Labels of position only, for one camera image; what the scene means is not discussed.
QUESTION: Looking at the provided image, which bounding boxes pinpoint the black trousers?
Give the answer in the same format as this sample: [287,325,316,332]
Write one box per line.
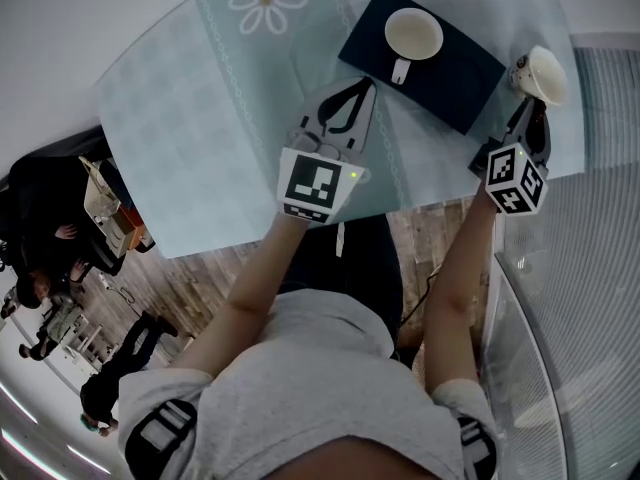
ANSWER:
[277,212,404,342]

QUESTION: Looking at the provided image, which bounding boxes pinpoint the pale green daisy tablecloth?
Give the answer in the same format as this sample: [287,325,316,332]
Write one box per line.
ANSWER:
[94,0,586,259]

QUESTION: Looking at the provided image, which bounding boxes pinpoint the person's left forearm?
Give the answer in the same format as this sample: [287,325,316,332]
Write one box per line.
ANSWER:
[169,212,306,375]

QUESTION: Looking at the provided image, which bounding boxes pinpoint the black floor cable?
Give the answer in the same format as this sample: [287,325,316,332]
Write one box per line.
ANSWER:
[398,266,442,330]

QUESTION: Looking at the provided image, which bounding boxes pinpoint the patterned white cup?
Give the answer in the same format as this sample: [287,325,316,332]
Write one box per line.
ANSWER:
[508,45,570,107]

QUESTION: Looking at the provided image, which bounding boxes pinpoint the dark blue tray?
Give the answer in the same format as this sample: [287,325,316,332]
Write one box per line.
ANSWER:
[337,0,507,137]

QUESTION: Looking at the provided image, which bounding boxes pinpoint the plain white cup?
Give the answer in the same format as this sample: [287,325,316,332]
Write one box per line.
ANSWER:
[383,7,445,87]

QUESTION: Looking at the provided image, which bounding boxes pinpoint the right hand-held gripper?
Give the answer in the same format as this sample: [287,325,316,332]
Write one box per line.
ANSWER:
[468,96,552,217]

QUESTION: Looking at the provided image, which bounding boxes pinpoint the person's right forearm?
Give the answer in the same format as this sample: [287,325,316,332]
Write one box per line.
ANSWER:
[423,185,501,394]

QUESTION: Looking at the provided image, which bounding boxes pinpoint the black shoulder strap buckle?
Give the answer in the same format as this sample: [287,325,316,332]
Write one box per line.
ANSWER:
[457,416,498,480]
[124,398,199,467]

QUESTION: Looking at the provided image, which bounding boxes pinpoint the grey t-shirt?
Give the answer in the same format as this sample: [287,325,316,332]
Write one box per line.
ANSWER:
[117,287,501,480]

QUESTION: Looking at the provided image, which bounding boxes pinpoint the white rack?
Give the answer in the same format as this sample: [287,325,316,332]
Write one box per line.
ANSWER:
[42,305,122,372]

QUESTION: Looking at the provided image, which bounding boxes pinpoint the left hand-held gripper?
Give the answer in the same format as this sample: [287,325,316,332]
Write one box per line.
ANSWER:
[276,76,377,225]

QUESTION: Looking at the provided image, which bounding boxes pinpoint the beige and orange crate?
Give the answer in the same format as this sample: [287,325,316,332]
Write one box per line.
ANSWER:
[78,155,156,260]

